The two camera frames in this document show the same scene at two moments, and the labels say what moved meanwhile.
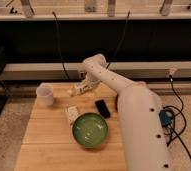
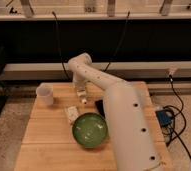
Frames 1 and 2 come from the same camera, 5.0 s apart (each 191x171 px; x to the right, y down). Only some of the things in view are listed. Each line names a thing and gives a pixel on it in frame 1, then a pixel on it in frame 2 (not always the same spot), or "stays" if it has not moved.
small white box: [72, 114] stays
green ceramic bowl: [90, 130] stays
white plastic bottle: [75, 90] to [82, 95]
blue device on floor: [166, 117] stays
